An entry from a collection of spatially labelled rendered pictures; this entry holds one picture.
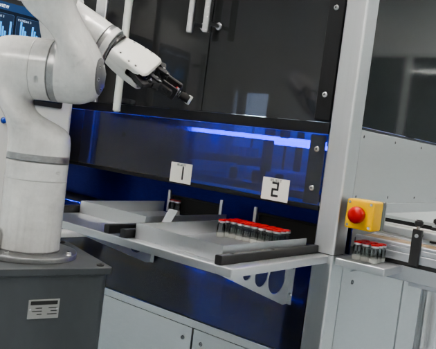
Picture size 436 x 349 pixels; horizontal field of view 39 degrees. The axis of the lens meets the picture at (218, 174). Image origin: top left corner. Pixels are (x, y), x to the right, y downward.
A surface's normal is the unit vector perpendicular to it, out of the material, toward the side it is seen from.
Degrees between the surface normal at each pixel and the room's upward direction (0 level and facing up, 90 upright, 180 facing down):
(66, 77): 112
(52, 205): 90
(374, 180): 90
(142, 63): 49
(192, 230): 90
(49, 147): 87
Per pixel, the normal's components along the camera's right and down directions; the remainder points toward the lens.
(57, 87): -0.11, 0.62
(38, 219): 0.46, 0.11
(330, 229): -0.62, -0.04
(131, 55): 0.44, -0.59
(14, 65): -0.04, 0.08
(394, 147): 0.78, 0.13
